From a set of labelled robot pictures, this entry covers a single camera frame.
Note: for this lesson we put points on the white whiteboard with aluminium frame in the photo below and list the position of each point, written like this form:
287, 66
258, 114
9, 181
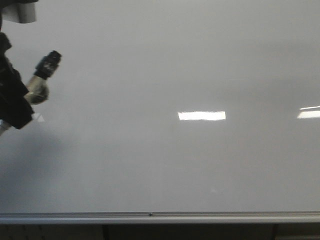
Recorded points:
168, 111

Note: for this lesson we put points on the black and white marker pen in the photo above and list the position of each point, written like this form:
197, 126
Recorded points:
37, 86

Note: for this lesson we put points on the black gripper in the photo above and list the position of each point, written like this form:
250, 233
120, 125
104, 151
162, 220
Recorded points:
14, 108

